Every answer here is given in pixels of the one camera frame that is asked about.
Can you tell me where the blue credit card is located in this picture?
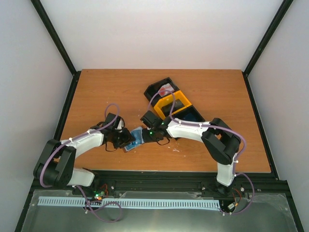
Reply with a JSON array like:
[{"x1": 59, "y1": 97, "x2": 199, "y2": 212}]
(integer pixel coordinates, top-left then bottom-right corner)
[
  {"x1": 124, "y1": 142, "x2": 140, "y2": 152},
  {"x1": 131, "y1": 127, "x2": 144, "y2": 145}
]

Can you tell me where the brown leather card holder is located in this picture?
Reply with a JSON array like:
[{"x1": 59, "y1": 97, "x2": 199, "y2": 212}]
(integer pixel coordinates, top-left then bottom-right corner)
[{"x1": 124, "y1": 127, "x2": 144, "y2": 152}]

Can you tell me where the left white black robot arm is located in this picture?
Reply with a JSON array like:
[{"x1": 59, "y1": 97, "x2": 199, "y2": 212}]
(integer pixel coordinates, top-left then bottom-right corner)
[{"x1": 33, "y1": 113, "x2": 135, "y2": 195}]

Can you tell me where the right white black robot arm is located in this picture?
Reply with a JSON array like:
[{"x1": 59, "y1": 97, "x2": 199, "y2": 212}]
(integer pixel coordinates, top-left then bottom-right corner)
[{"x1": 140, "y1": 111, "x2": 246, "y2": 187}]

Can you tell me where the black card stack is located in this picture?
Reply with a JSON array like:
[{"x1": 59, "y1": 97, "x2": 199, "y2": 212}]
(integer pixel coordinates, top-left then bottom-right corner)
[{"x1": 161, "y1": 99, "x2": 184, "y2": 116}]

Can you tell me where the black right card bin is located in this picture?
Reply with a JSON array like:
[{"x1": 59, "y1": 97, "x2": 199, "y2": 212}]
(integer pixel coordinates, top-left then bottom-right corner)
[{"x1": 173, "y1": 105, "x2": 206, "y2": 122}]

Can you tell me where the black card bin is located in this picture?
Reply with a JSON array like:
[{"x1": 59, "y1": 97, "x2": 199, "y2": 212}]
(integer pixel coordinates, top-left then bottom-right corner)
[
  {"x1": 173, "y1": 105, "x2": 206, "y2": 122},
  {"x1": 144, "y1": 77, "x2": 180, "y2": 106}
]

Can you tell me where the black left card bin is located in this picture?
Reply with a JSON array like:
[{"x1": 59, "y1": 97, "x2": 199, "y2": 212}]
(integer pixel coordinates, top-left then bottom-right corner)
[{"x1": 144, "y1": 77, "x2": 180, "y2": 106}]

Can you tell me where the yellow middle card bin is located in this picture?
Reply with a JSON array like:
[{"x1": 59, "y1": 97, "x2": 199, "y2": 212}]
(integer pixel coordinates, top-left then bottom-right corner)
[{"x1": 154, "y1": 90, "x2": 192, "y2": 119}]

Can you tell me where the red white credit card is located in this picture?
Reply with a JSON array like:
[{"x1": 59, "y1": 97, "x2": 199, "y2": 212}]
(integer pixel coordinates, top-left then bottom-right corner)
[{"x1": 158, "y1": 83, "x2": 175, "y2": 97}]

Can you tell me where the small electronics board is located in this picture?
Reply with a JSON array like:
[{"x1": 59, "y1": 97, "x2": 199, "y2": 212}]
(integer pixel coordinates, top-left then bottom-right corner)
[{"x1": 93, "y1": 184, "x2": 109, "y2": 201}]

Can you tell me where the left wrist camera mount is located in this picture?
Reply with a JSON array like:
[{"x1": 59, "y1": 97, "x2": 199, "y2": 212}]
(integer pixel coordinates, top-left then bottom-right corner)
[{"x1": 117, "y1": 119, "x2": 125, "y2": 130}]

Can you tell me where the light blue cable duct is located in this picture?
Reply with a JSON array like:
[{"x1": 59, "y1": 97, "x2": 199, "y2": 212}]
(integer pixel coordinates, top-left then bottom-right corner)
[{"x1": 37, "y1": 196, "x2": 220, "y2": 211}]

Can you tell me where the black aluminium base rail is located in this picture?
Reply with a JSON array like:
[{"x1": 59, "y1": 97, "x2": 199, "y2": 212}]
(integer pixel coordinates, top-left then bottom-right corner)
[{"x1": 31, "y1": 169, "x2": 289, "y2": 201}]

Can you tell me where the left black frame post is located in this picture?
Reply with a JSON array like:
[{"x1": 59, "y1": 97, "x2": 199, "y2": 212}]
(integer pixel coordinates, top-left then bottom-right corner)
[{"x1": 30, "y1": 0, "x2": 82, "y2": 75}]

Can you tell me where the black frame post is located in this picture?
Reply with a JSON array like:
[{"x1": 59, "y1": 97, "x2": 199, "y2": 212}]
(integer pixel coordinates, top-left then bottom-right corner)
[
  {"x1": 30, "y1": 0, "x2": 82, "y2": 75},
  {"x1": 242, "y1": 0, "x2": 294, "y2": 75}
]

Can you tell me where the right black frame post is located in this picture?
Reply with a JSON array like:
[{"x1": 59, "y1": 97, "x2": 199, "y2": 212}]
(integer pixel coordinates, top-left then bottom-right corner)
[{"x1": 242, "y1": 0, "x2": 294, "y2": 75}]

